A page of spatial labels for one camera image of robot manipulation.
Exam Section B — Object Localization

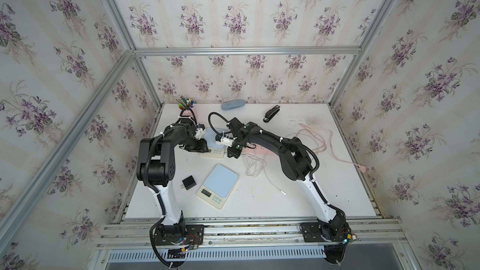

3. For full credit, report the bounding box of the pink power strip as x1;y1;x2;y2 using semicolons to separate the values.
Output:
242;145;275;157

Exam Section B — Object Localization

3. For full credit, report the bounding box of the blue fabric glasses case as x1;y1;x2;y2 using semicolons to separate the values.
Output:
221;99;246;111

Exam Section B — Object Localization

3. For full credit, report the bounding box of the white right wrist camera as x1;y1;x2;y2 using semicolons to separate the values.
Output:
219;136;234;147

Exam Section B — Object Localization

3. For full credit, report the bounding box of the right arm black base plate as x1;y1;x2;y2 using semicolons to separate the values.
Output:
299;222;352;244

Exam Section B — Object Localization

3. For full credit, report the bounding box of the blue cream kitchen scale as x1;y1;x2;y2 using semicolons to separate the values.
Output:
196;164;239;210

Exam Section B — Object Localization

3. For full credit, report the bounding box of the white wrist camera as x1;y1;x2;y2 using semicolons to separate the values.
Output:
194;124;206;140
219;136;234;147

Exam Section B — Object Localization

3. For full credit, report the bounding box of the pink metal pen bucket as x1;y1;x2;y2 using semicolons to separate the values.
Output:
181;107;194;116

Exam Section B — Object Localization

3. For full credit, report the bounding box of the white usb charging cable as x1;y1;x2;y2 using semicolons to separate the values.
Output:
241;153;288;196

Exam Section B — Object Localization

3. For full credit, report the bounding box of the black stapler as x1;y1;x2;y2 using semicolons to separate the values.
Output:
263;105;280;123

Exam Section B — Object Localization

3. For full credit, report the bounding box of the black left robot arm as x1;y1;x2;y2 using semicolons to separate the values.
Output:
136;107;209;235

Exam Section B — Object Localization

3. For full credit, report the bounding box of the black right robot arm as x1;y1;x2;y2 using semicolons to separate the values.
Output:
207;112;353;245

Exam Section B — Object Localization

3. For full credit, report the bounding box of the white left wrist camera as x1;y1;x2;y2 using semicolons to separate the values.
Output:
194;124;206;140

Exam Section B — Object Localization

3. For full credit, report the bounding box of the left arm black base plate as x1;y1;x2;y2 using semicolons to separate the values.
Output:
152;224;205;248

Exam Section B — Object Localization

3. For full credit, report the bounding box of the aluminium mounting rail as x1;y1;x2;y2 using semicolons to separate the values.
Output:
94;217;408;250

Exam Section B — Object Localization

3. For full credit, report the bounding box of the black power adapter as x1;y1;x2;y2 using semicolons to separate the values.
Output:
182;176;196;190

